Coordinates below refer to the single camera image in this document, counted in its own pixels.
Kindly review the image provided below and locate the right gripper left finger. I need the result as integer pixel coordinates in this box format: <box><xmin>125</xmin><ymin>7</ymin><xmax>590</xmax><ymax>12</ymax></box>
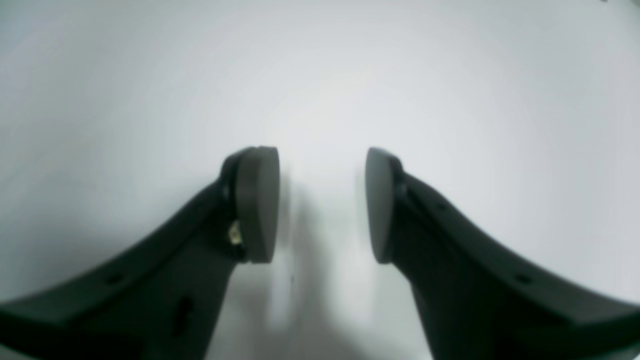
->
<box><xmin>1</xmin><ymin>146</ymin><xmax>281</xmax><ymax>360</ymax></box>

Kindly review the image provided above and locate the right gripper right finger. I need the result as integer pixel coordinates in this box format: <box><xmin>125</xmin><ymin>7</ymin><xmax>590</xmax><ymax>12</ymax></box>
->
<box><xmin>365</xmin><ymin>146</ymin><xmax>640</xmax><ymax>360</ymax></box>

